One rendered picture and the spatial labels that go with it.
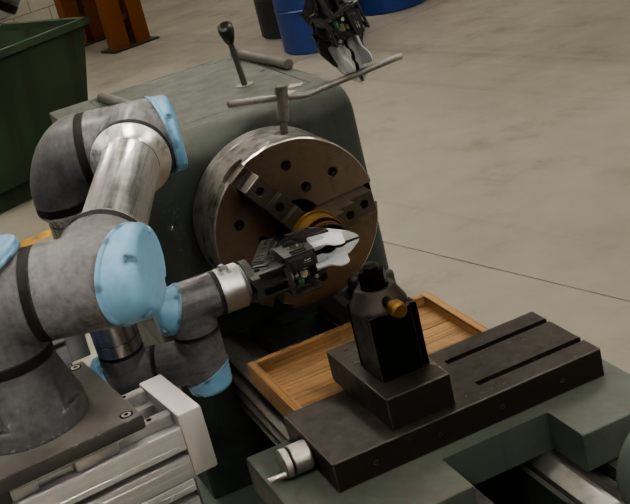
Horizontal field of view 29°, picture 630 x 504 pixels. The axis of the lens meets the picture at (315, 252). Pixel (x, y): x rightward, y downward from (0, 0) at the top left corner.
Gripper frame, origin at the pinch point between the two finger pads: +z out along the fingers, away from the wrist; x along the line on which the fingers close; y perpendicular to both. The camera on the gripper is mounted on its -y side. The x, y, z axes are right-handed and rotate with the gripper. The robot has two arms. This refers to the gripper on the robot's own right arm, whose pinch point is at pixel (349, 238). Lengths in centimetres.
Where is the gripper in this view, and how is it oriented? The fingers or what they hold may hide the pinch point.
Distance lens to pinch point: 207.8
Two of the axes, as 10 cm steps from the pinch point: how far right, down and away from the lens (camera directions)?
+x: -2.3, -9.0, -3.7
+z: 9.0, -3.3, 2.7
